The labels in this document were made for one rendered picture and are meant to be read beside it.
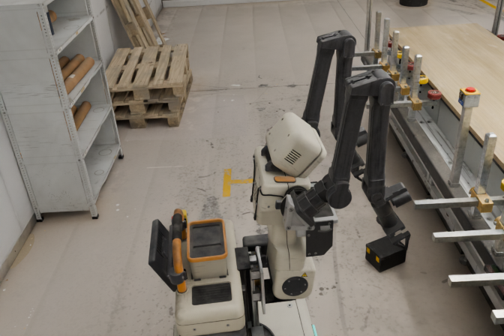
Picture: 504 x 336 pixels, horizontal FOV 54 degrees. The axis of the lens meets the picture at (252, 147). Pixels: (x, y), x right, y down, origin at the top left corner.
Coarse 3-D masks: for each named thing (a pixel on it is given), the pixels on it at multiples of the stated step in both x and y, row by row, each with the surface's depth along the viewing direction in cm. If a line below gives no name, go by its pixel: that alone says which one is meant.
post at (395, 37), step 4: (396, 32) 337; (392, 36) 342; (396, 36) 339; (392, 40) 342; (396, 40) 340; (392, 44) 343; (396, 44) 341; (392, 48) 343; (396, 48) 343; (392, 52) 344; (396, 52) 344; (392, 56) 346; (396, 56) 346; (392, 60) 347; (396, 60) 347; (392, 64) 349; (392, 68) 350
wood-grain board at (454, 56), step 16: (400, 32) 412; (416, 32) 409; (432, 32) 407; (448, 32) 405; (464, 32) 403; (480, 32) 400; (400, 48) 381; (416, 48) 376; (432, 48) 374; (448, 48) 372; (464, 48) 370; (480, 48) 368; (496, 48) 366; (432, 64) 344; (448, 64) 342; (464, 64) 341; (480, 64) 339; (496, 64) 338; (432, 80) 320; (448, 80) 318; (464, 80) 317; (480, 80) 316; (496, 80) 314; (448, 96) 298; (496, 96) 294; (480, 112) 277; (496, 112) 275; (480, 128) 261; (496, 128) 260; (496, 144) 246; (496, 160) 236
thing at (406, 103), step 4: (408, 100) 306; (424, 100) 305; (428, 100) 305; (432, 100) 305; (436, 100) 304; (368, 104) 305; (392, 104) 305; (396, 104) 305; (400, 104) 305; (404, 104) 305; (408, 104) 305; (424, 104) 305; (428, 104) 305; (432, 104) 305; (436, 104) 305; (368, 108) 306
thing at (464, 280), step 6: (450, 276) 176; (456, 276) 176; (462, 276) 176; (468, 276) 175; (474, 276) 175; (480, 276) 175; (486, 276) 175; (492, 276) 175; (498, 276) 175; (450, 282) 175; (456, 282) 174; (462, 282) 174; (468, 282) 174; (474, 282) 174; (480, 282) 174; (486, 282) 174; (492, 282) 174; (498, 282) 174
